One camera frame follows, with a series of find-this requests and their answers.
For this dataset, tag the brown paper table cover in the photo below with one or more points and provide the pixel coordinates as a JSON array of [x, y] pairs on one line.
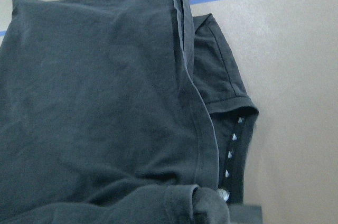
[[290, 71]]

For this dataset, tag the black graphic t-shirt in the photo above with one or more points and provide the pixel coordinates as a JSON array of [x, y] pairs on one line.
[[121, 111]]

